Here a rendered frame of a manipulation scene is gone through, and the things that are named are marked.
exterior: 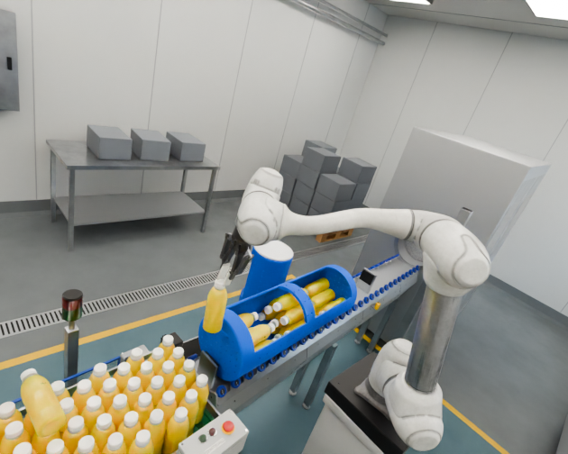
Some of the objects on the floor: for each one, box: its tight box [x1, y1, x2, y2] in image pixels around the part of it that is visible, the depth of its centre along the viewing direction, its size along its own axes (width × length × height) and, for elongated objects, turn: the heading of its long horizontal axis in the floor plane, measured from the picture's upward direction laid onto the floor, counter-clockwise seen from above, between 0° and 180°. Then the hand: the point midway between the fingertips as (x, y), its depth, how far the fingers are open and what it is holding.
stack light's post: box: [64, 325, 79, 379], centre depth 152 cm, size 4×4×110 cm
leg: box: [366, 299, 399, 353], centre depth 318 cm, size 6×6×63 cm
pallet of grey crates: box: [279, 140, 377, 243], centre depth 554 cm, size 120×80×119 cm
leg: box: [289, 362, 309, 396], centre depth 253 cm, size 6×6×63 cm
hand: (225, 275), depth 122 cm, fingers open, 3 cm apart
